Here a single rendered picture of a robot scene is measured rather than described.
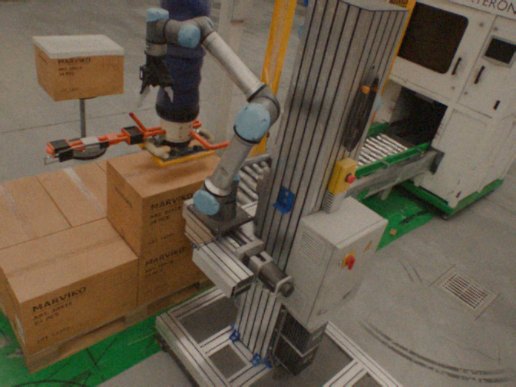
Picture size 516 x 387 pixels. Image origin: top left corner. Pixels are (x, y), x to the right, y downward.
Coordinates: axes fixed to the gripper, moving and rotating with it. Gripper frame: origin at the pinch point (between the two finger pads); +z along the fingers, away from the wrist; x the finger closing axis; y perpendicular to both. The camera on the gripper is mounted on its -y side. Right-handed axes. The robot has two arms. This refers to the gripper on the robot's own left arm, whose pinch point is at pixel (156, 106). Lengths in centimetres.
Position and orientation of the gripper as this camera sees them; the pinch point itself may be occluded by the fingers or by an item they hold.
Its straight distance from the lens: 176.6
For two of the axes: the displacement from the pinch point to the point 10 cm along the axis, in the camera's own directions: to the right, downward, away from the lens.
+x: -7.4, 2.5, -6.2
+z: -1.7, 8.2, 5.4
